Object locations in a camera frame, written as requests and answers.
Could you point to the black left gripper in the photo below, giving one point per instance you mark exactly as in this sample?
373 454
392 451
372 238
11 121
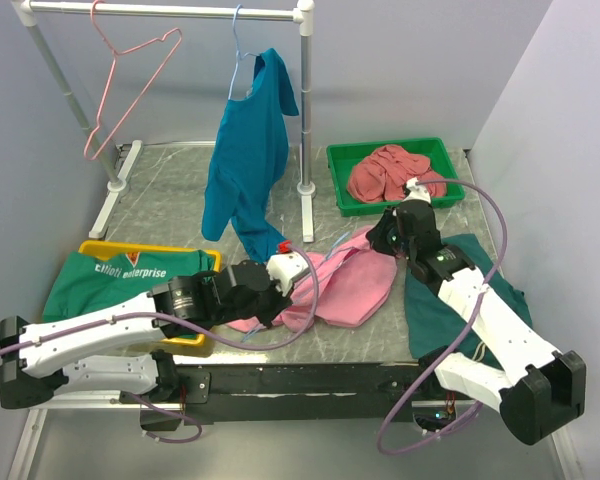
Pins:
280 303

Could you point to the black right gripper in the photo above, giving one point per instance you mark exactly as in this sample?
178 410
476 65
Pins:
376 235

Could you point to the blue wire hanger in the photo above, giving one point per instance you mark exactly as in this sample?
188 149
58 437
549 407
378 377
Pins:
256 327

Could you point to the pink t shirt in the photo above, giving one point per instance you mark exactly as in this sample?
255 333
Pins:
353 284

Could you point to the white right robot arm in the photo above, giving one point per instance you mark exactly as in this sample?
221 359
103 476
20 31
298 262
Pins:
536 389

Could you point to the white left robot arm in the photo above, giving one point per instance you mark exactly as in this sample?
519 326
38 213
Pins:
41 361

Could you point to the dusty red shirt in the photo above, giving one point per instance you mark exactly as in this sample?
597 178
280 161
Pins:
382 175

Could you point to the blue t shirt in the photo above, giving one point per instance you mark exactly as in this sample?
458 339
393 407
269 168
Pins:
250 156

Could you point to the green printed t shirt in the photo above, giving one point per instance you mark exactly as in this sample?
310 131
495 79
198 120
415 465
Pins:
86 284

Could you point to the blue hanger with shirt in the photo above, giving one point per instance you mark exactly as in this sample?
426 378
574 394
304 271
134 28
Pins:
240 58

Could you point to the green plastic tray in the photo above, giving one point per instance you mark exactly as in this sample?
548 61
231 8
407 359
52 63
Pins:
343 157

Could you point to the dark green shorts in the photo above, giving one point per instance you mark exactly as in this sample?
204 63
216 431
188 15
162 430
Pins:
431 323

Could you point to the yellow plastic tray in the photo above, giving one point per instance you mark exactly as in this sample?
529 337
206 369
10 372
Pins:
104 250

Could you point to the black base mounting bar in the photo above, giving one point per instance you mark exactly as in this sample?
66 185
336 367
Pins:
285 392

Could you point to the silver clothes rack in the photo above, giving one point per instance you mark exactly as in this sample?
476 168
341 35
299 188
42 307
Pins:
187 99

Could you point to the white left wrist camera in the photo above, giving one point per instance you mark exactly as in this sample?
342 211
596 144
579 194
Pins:
286 268

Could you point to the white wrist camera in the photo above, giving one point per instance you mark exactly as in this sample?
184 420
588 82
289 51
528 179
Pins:
413 190
286 268

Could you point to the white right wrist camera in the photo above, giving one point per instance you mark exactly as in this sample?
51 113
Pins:
413 190

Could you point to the aluminium frame rail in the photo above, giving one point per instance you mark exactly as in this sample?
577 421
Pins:
106 443

